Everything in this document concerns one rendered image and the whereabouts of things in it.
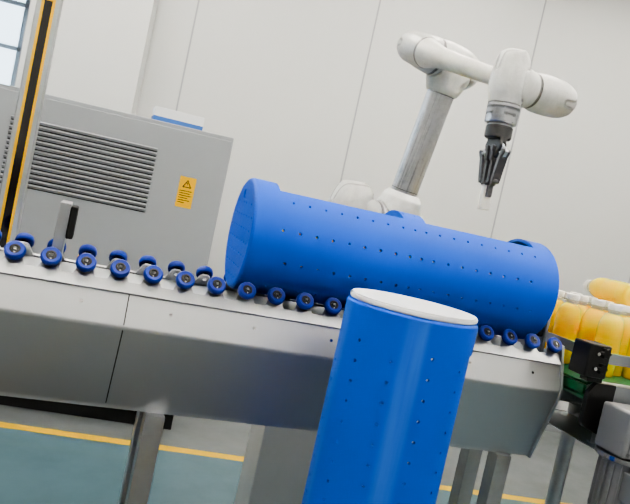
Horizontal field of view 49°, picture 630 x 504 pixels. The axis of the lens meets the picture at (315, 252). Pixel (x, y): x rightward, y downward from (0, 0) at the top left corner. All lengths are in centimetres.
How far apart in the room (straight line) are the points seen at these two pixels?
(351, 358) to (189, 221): 201
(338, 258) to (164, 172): 176
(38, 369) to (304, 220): 70
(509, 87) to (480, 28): 313
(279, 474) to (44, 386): 106
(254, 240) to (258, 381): 35
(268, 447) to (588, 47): 391
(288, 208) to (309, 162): 300
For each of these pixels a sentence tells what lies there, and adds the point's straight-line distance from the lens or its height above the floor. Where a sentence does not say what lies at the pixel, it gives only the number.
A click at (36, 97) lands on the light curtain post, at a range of 204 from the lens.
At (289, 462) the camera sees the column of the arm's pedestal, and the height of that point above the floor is 32.
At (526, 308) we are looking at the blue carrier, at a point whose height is 105.
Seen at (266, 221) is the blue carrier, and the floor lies 114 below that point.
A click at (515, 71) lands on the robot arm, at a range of 201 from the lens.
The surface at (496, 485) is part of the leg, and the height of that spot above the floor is 54.
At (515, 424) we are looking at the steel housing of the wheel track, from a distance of 208.
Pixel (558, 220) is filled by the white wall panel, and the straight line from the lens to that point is 530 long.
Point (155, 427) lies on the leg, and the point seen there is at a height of 60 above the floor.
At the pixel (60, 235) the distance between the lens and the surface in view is 169.
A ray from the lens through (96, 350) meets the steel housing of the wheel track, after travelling 166.
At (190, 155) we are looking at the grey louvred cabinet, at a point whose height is 132.
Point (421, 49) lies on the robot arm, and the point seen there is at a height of 178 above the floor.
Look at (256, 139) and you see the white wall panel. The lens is 462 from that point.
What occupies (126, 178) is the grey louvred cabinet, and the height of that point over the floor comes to 115.
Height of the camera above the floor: 118
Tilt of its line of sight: 3 degrees down
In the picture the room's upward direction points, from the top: 12 degrees clockwise
